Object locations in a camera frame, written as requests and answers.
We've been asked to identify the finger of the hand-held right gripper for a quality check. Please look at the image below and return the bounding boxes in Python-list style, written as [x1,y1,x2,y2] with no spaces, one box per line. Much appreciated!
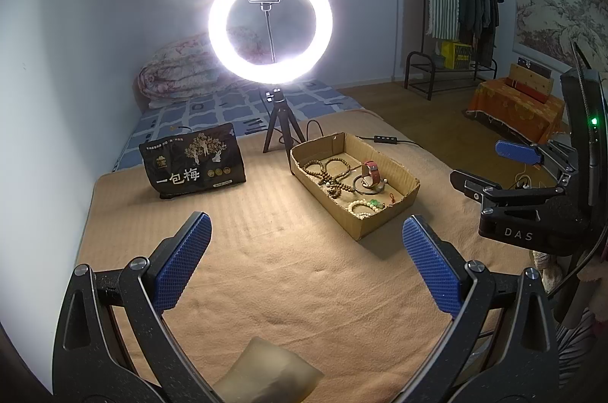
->
[495,139,578,176]
[450,169,571,214]

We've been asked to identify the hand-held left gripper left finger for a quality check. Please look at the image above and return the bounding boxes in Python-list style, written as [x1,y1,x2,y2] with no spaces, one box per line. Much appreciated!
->
[51,212,224,403]

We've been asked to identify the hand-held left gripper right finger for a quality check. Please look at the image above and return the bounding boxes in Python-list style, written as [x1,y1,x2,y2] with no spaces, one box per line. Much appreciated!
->
[401,214,564,403]

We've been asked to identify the cardboard box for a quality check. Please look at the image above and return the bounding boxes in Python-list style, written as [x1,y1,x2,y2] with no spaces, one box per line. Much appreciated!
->
[290,132,421,241]

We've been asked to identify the cream bead bracelet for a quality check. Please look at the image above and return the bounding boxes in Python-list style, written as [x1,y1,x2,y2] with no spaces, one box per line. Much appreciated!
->
[348,198,381,219]

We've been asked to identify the thin dark bangle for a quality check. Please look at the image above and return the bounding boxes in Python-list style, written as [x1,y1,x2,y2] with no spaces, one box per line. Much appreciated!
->
[352,175,381,195]

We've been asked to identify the brown wooden bead necklace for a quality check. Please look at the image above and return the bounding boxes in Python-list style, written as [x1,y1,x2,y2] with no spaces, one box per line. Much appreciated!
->
[304,156,364,198]

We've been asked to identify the orange cloth covered table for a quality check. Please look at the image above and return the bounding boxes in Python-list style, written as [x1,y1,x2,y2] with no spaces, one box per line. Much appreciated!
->
[465,77,566,144]

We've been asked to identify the black snack bag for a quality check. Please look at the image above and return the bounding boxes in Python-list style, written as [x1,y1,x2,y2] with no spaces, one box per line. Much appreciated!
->
[139,122,248,199]

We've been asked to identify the yellow crate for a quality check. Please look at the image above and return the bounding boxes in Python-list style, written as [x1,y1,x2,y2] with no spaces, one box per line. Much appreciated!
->
[441,41,472,70]

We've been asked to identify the black clothes rack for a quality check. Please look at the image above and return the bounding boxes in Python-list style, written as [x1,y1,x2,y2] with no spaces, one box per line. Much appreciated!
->
[405,0,499,101]

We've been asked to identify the person's striped clothing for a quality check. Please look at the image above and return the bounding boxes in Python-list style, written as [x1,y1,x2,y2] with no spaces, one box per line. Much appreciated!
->
[553,308,608,389]

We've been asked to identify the tan translucent object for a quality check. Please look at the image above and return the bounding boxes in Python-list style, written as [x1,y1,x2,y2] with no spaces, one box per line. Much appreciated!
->
[211,335,325,403]

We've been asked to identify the dark hanging clothes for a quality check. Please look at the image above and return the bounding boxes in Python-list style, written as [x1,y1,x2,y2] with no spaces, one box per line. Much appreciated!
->
[457,0,500,66]

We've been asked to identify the blue patterned bedsheet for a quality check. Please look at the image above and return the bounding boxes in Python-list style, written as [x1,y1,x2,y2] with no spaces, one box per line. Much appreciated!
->
[114,79,366,173]

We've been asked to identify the folded floral quilt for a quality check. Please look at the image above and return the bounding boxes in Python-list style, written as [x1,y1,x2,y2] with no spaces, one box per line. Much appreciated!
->
[137,33,267,109]

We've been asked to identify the black phone holder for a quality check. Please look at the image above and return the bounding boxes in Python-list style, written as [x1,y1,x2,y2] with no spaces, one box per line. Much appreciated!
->
[247,0,286,64]

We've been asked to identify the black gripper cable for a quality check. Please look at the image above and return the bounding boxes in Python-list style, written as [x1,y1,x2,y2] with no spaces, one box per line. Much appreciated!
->
[546,213,608,304]

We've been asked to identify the red strap watch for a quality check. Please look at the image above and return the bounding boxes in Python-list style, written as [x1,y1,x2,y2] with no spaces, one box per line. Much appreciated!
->
[361,162,383,189]

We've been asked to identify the landscape wall scroll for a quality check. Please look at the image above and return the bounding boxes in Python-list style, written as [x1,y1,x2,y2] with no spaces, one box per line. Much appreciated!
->
[510,0,608,68]

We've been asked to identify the ring light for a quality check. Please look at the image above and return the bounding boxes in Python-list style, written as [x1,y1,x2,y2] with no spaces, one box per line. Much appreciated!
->
[207,0,333,84]

